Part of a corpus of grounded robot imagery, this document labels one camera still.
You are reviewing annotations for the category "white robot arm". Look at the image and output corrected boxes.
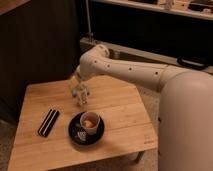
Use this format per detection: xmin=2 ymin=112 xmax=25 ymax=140
xmin=70 ymin=44 xmax=213 ymax=171

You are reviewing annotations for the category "black striped case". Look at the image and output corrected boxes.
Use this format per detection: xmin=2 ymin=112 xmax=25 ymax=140
xmin=37 ymin=109 xmax=60 ymax=137

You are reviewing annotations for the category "white cup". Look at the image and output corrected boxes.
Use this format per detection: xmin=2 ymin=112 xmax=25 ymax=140
xmin=80 ymin=112 xmax=100 ymax=135

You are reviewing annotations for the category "black round plate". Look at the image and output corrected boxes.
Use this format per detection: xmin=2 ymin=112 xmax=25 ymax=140
xmin=68 ymin=112 xmax=105 ymax=146

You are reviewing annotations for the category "metal vertical pole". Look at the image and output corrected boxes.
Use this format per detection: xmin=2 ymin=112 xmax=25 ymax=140
xmin=86 ymin=0 xmax=94 ymax=42

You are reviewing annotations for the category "metal fork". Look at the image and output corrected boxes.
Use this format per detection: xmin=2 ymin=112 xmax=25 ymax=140
xmin=76 ymin=124 xmax=86 ymax=141

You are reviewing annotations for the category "wooden low table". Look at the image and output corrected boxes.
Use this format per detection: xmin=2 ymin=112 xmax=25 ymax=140
xmin=7 ymin=74 xmax=159 ymax=171

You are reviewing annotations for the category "wooden shelf rail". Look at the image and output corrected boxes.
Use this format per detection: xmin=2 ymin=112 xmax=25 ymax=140
xmin=91 ymin=0 xmax=213 ymax=21

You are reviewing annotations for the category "black handle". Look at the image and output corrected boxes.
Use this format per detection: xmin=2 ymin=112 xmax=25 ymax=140
xmin=176 ymin=58 xmax=209 ymax=70

